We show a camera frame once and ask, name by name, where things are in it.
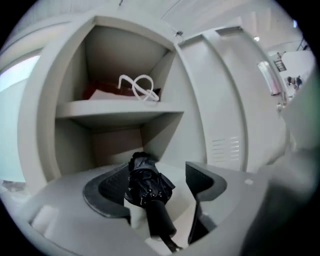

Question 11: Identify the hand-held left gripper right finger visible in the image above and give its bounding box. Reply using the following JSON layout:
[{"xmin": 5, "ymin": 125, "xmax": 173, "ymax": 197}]
[{"xmin": 184, "ymin": 161, "xmax": 262, "ymax": 246}]

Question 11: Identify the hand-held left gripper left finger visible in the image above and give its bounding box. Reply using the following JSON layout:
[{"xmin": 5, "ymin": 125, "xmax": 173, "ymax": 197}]
[{"xmin": 29, "ymin": 161, "xmax": 133, "ymax": 230}]

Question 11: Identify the black garment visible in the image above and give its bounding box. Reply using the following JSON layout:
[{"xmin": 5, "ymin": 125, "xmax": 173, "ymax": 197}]
[{"xmin": 123, "ymin": 151, "xmax": 185, "ymax": 253}]

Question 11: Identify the grey metal locker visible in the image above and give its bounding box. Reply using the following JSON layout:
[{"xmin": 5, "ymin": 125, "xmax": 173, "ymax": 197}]
[{"xmin": 17, "ymin": 14, "xmax": 295, "ymax": 198}]

